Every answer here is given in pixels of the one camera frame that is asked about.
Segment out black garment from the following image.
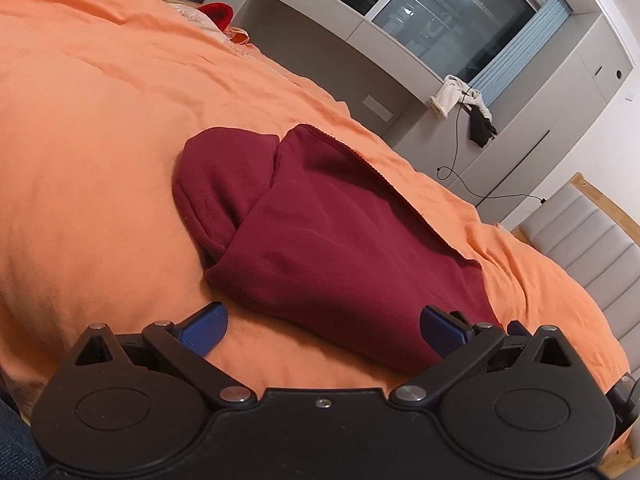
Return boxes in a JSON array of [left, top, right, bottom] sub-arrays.
[[464, 105, 498, 148]]

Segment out floral pink pillow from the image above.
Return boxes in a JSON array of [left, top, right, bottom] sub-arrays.
[[168, 1, 250, 47]]

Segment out right light blue curtain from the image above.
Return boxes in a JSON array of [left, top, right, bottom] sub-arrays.
[[470, 0, 573, 106]]

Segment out grey wall cabinet unit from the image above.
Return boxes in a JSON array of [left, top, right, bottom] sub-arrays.
[[195, 0, 634, 222]]

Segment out cream white garment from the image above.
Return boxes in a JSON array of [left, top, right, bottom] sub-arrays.
[[426, 75, 492, 122]]

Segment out white wall socket plate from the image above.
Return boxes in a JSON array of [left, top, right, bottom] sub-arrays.
[[362, 96, 394, 122]]

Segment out grey padded headboard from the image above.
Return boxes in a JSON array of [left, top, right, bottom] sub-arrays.
[[511, 171, 640, 461]]

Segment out orange bed sheet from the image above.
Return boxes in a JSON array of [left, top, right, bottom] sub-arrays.
[[1, 0, 629, 414]]

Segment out bright red cloth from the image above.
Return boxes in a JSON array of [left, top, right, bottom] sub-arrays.
[[198, 2, 234, 32]]

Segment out black cable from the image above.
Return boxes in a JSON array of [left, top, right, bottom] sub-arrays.
[[435, 88, 548, 206]]

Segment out dark red knit garment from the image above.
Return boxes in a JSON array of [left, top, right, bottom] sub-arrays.
[[172, 125, 496, 375]]

